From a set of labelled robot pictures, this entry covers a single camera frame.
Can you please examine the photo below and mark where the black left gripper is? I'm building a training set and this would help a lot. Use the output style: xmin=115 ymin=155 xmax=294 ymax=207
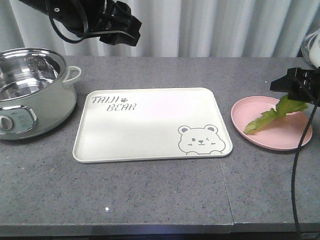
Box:
xmin=85 ymin=0 xmax=142 ymax=46

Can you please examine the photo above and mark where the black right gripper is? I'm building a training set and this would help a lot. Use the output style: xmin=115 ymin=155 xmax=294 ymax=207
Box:
xmin=270 ymin=67 xmax=320 ymax=104

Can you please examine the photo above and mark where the green lettuce leaf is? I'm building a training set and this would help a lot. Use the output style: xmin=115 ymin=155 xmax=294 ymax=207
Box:
xmin=243 ymin=94 xmax=308 ymax=135

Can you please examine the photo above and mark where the pink round plate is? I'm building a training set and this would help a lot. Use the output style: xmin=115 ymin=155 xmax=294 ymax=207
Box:
xmin=231 ymin=96 xmax=308 ymax=151

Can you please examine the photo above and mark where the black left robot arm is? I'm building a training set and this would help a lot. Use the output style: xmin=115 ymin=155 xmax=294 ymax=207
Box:
xmin=22 ymin=0 xmax=142 ymax=47

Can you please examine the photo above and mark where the cream bear tray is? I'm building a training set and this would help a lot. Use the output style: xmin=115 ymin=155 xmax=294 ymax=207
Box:
xmin=73 ymin=87 xmax=233 ymax=163

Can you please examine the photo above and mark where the white blender appliance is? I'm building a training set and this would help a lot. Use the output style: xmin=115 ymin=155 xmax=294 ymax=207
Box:
xmin=300 ymin=29 xmax=320 ymax=69

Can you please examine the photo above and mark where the grey white curtain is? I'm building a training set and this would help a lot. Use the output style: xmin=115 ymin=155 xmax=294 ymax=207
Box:
xmin=0 ymin=0 xmax=320 ymax=57

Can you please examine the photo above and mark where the green electric cooking pot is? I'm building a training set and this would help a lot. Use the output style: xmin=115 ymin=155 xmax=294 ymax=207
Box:
xmin=0 ymin=48 xmax=82 ymax=140

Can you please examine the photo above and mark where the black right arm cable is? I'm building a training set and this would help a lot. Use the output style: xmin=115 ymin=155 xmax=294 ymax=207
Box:
xmin=291 ymin=99 xmax=320 ymax=235

